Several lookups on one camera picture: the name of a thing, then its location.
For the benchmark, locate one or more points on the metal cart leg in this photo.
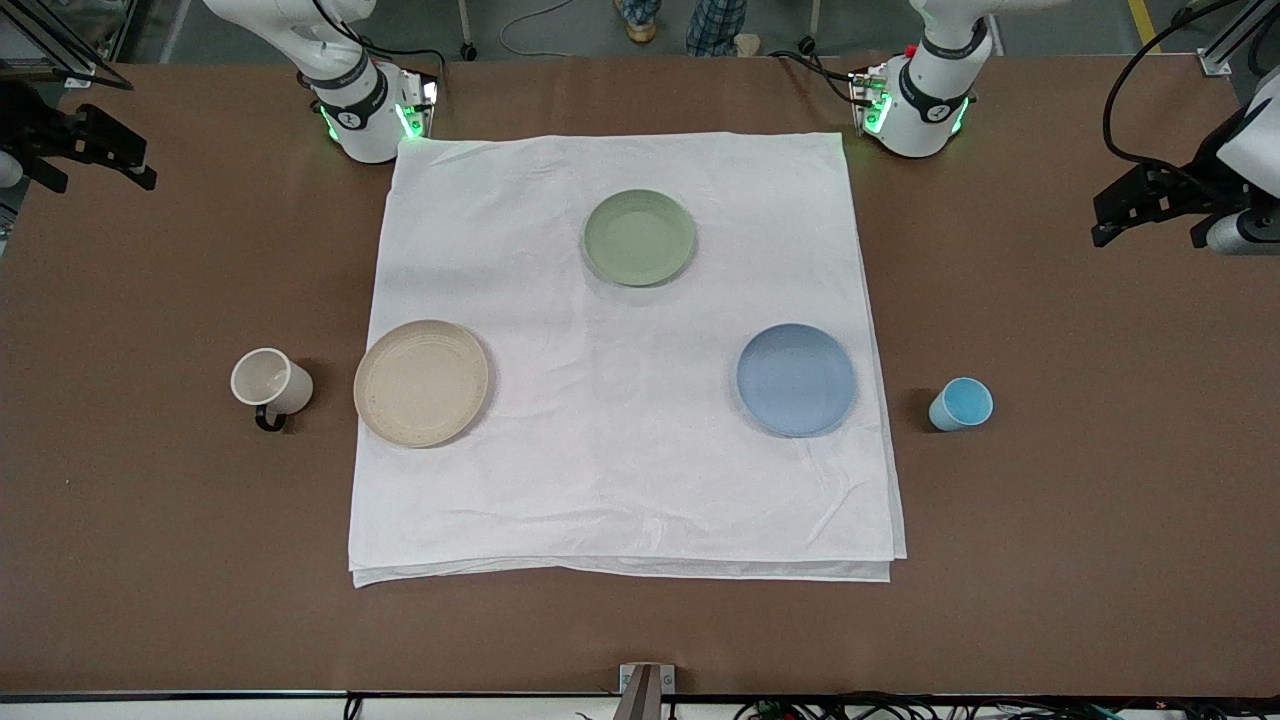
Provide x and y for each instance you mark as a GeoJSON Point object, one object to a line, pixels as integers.
{"type": "Point", "coordinates": [466, 28]}

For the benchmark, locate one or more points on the blue cup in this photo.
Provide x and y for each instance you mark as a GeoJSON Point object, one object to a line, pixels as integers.
{"type": "Point", "coordinates": [962, 404]}

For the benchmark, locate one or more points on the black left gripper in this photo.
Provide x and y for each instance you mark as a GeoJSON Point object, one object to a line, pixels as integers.
{"type": "Point", "coordinates": [1184, 193]}

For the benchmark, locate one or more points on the person leg plaid trousers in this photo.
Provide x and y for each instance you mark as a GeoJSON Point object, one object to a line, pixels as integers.
{"type": "Point", "coordinates": [718, 22]}
{"type": "Point", "coordinates": [638, 15]}

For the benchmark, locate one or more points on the blue plate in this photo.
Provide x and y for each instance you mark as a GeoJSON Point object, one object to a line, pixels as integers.
{"type": "Point", "coordinates": [796, 379]}

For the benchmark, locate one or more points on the white table cloth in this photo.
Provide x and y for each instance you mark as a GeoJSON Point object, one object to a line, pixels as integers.
{"type": "Point", "coordinates": [620, 450]}

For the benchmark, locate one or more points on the aluminium frame post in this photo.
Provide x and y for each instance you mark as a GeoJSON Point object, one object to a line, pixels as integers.
{"type": "Point", "coordinates": [60, 45]}
{"type": "Point", "coordinates": [1235, 40]}

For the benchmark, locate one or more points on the beige gray plate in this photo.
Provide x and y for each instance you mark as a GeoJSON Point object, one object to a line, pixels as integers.
{"type": "Point", "coordinates": [421, 383]}

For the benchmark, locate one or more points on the green plate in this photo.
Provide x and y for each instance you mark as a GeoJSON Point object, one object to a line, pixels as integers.
{"type": "Point", "coordinates": [639, 237]}

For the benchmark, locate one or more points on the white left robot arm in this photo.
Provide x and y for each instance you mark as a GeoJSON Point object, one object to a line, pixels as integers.
{"type": "Point", "coordinates": [920, 110]}

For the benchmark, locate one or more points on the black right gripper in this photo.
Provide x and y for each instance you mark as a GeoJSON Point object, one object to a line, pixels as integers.
{"type": "Point", "coordinates": [32, 130]}

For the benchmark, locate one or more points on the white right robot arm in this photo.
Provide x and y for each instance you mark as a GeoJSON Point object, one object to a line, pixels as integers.
{"type": "Point", "coordinates": [362, 110]}

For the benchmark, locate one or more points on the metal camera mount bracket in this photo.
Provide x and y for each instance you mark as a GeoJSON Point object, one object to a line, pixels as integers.
{"type": "Point", "coordinates": [646, 690]}

